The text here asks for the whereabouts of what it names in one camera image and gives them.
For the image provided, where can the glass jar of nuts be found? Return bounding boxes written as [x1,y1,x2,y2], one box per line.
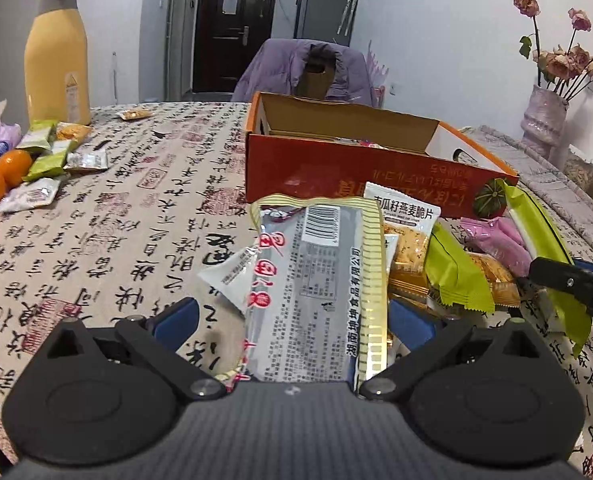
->
[561,144,593,193]

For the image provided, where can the yellow bottle with grey cap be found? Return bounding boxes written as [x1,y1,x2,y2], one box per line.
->
[24,0,92,126]

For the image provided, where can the dark brown door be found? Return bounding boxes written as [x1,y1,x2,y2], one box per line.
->
[192,0,280,95]

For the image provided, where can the orange cardboard box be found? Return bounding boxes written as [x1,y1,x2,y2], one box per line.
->
[245,91,520,219]

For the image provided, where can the pink fan-shaped decoration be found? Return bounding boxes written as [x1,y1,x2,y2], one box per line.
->
[367,40,392,108]

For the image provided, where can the large silver snack packet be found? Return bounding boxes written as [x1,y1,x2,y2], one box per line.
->
[236,194,390,383]

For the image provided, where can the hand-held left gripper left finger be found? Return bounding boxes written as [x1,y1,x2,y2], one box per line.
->
[46,296,227,403]

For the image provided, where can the pink snack packet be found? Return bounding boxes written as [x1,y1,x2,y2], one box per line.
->
[459,216,532,277]

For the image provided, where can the folded white umbrella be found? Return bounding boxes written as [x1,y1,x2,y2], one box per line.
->
[339,0,361,36]

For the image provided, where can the small green snack packet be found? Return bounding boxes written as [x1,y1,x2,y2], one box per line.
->
[15,119,58,155]
[22,140,80,182]

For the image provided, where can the calligraphy print tablecloth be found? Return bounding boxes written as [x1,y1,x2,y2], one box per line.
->
[0,101,593,466]

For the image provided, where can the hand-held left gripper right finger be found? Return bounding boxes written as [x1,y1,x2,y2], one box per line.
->
[359,299,545,403]

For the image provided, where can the white and orange crisp packet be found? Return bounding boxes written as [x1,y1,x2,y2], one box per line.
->
[364,181,442,301]

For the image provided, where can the purple jacket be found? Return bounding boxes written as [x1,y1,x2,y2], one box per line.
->
[231,38,380,108]

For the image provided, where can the long green snack packet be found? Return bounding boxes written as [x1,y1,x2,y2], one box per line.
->
[499,178,593,358]

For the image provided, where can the folded grey pink quilt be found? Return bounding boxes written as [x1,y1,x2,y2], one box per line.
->
[459,125,593,271]

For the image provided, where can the purple ribbed vase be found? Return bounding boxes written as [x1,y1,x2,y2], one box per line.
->
[521,84,571,166]

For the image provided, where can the dried pink roses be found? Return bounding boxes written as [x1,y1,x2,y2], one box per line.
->
[513,0,593,106]

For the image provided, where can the small white snack packet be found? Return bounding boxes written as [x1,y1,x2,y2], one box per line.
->
[0,177,61,213]
[64,149,110,173]

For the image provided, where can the grey refrigerator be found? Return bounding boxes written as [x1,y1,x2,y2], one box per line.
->
[294,0,362,48]

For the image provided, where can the brown chair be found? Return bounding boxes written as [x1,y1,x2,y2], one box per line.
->
[296,44,337,100]

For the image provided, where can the orange snack packet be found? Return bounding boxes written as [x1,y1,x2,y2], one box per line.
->
[469,252,522,308]

